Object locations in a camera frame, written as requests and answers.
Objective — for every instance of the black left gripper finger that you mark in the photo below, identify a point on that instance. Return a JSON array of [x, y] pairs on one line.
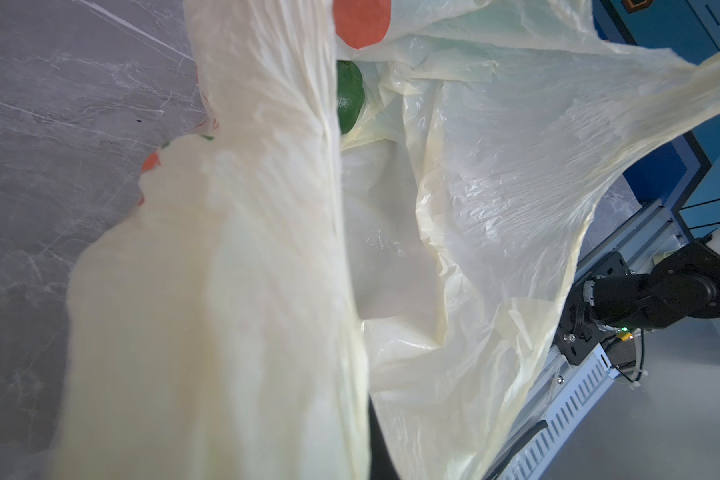
[[381, 467]]

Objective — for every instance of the yellowish translucent plastic bag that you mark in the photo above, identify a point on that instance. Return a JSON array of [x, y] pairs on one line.
[[214, 331]]

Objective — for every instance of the green lime fruit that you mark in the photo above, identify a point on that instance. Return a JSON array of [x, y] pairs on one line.
[[350, 95]]

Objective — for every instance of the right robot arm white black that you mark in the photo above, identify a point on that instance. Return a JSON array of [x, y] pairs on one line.
[[684, 284]]

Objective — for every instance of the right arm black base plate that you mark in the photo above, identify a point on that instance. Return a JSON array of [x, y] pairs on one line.
[[577, 333]]

